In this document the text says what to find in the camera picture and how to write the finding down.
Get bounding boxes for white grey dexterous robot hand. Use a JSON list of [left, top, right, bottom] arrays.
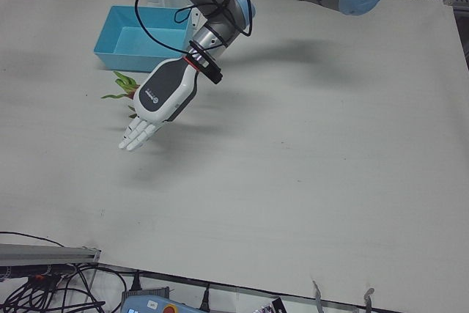
[[118, 56, 200, 152]]

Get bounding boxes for pink dragon fruit green leaves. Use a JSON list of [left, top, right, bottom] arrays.
[[101, 70, 142, 120]]

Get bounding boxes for blue plastic bin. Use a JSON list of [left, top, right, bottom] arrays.
[[92, 5, 195, 74]]

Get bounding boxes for blue grey teach pendant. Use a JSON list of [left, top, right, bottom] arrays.
[[120, 286, 201, 313]]

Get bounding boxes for black white printed card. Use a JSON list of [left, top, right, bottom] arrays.
[[256, 297, 287, 313]]

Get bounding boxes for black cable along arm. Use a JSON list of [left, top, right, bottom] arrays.
[[133, 0, 257, 58]]

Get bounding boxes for black plug with cable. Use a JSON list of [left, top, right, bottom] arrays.
[[130, 270, 144, 291], [199, 283, 212, 310]]

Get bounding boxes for aluminium extrusion rail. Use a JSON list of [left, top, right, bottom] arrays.
[[0, 243, 102, 266]]

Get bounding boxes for black cable bundle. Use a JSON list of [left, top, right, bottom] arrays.
[[0, 231, 128, 313]]

